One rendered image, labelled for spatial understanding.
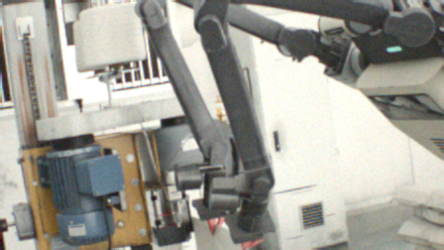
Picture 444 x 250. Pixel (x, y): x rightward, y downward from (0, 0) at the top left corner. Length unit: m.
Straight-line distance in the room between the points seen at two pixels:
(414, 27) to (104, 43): 0.89
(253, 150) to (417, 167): 5.71
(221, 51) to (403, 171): 5.79
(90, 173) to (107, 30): 0.37
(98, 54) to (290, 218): 4.20
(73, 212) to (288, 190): 4.14
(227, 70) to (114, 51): 0.60
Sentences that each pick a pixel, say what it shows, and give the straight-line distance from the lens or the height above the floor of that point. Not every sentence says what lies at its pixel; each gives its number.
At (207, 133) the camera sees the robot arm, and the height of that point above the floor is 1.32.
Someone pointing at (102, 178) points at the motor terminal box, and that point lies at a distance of 2.08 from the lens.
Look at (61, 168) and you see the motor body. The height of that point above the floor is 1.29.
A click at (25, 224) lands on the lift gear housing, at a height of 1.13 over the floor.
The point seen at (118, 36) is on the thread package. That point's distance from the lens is 2.16.
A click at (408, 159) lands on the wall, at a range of 7.32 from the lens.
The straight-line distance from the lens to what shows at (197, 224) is 2.36.
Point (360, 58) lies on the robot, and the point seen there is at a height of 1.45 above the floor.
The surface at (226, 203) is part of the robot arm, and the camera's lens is 1.79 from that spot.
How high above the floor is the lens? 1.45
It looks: 3 degrees down
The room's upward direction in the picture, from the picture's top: 8 degrees counter-clockwise
